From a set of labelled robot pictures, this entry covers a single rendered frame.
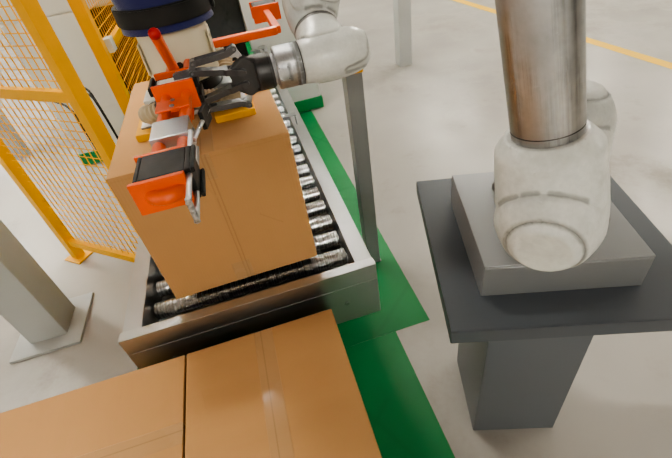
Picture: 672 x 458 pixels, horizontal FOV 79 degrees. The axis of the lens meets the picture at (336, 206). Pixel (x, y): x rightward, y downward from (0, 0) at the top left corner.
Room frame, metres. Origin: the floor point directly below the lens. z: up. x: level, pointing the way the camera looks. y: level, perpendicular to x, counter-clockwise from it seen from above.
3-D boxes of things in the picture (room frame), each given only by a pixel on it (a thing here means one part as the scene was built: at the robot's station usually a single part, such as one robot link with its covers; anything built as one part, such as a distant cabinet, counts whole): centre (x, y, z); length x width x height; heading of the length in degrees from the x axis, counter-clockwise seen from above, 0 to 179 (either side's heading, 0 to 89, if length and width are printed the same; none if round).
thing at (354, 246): (1.94, 0.14, 0.50); 2.31 x 0.05 x 0.19; 10
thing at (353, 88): (1.38, -0.13, 0.50); 0.07 x 0.07 x 1.00; 10
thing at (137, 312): (1.83, 0.78, 0.50); 2.31 x 0.05 x 0.19; 10
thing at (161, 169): (0.50, 0.23, 1.15); 0.08 x 0.07 x 0.05; 9
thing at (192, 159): (0.56, 0.19, 1.15); 0.31 x 0.03 x 0.05; 9
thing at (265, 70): (0.86, 0.13, 1.15); 0.09 x 0.07 x 0.08; 100
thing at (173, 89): (0.85, 0.28, 1.15); 0.10 x 0.08 x 0.06; 99
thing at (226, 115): (1.11, 0.23, 1.05); 0.34 x 0.10 x 0.05; 9
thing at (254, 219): (1.09, 0.33, 0.83); 0.60 x 0.40 x 0.40; 11
